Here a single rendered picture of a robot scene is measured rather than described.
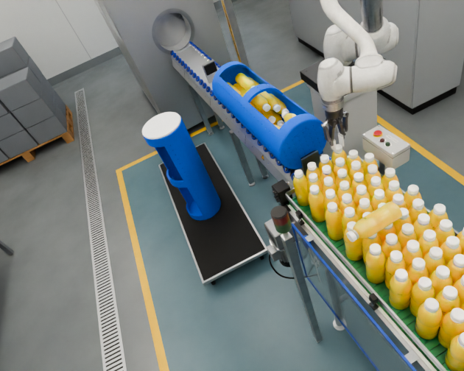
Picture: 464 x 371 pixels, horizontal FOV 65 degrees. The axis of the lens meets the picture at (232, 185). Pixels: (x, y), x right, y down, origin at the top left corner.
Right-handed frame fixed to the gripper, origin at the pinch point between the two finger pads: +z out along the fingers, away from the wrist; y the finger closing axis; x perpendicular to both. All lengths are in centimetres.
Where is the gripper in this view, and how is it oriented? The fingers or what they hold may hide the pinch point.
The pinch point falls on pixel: (336, 142)
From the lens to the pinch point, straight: 176.4
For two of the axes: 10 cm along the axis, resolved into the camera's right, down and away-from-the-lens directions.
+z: 2.8, 6.6, 7.0
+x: 4.3, 5.6, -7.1
